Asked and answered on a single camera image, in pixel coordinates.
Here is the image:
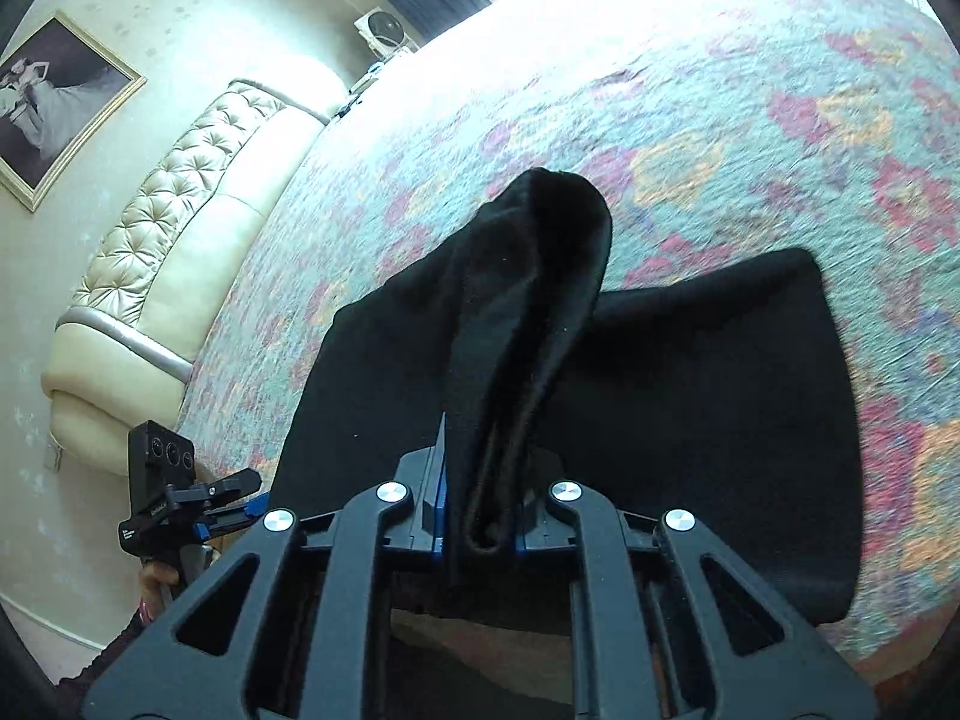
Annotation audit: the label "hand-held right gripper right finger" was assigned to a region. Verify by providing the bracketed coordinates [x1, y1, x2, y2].
[514, 450, 878, 720]

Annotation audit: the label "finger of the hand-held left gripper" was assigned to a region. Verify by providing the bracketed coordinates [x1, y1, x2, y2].
[166, 469, 262, 512]
[195, 493, 272, 542]

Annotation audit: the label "person's left forearm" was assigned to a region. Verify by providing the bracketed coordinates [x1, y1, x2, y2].
[56, 611, 155, 702]

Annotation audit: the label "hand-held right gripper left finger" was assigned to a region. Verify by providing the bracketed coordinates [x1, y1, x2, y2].
[82, 412, 452, 720]

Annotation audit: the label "floral quilted bedspread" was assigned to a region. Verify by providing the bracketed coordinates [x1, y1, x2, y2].
[176, 0, 960, 683]

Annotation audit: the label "cream nightstand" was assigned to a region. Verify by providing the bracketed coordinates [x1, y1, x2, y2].
[330, 52, 413, 121]

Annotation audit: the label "white desk fan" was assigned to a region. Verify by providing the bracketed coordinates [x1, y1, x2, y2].
[354, 7, 417, 61]

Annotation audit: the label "black pants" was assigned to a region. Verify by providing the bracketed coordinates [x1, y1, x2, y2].
[266, 167, 863, 627]

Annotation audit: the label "cream tufted leather headboard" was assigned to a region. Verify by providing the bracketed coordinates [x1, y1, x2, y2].
[41, 77, 350, 477]

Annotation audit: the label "person's left hand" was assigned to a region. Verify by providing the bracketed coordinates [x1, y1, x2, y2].
[137, 559, 188, 623]

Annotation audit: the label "gold framed wall picture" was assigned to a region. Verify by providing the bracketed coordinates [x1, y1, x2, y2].
[0, 10, 147, 215]

